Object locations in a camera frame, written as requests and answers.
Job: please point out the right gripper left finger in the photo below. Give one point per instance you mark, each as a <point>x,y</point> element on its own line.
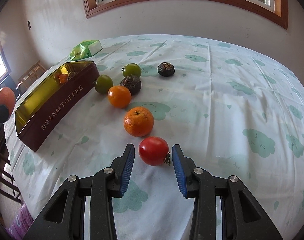
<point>63,215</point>

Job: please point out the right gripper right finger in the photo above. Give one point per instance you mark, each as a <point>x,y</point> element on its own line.
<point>242,217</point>

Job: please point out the large dark water chestnut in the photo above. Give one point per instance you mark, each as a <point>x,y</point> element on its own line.
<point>71,74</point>

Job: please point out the green tomato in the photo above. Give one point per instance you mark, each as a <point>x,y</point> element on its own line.
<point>103,83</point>
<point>131,69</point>

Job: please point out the large orange mandarin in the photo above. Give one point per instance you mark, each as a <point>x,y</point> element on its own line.
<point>138,121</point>

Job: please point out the maroon gold toffee tin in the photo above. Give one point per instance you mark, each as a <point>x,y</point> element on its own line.
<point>50,101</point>

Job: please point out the light wooden chair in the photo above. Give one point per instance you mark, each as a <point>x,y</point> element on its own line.
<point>31,75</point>

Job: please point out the dark wooden chair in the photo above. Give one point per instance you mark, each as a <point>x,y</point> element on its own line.
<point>8,188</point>

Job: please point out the small red tomato in tin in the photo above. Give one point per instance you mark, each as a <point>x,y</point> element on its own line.
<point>63,78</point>

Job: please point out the green tissue pack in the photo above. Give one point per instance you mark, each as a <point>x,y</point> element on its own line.
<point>85,49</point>

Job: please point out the cloud-print white tablecloth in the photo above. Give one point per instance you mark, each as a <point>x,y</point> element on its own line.
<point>232,110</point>

